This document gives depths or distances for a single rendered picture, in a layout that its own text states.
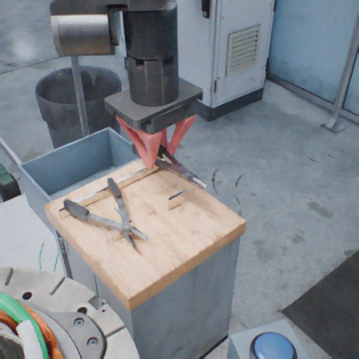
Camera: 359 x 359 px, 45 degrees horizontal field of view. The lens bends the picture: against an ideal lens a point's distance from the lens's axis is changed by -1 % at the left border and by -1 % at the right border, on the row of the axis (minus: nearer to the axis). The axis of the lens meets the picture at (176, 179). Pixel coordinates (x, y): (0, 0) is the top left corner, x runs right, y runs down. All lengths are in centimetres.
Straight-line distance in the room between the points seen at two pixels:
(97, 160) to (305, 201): 163
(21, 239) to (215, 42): 183
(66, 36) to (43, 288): 26
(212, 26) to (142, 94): 204
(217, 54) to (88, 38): 215
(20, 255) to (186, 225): 48
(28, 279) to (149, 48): 27
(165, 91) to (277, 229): 166
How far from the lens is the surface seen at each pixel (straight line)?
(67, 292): 48
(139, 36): 46
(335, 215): 225
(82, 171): 77
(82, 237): 57
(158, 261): 53
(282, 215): 218
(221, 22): 254
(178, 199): 59
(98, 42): 47
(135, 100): 50
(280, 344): 50
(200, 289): 62
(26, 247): 98
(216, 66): 262
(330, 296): 189
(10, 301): 41
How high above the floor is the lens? 147
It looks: 39 degrees down
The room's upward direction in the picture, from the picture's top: straight up
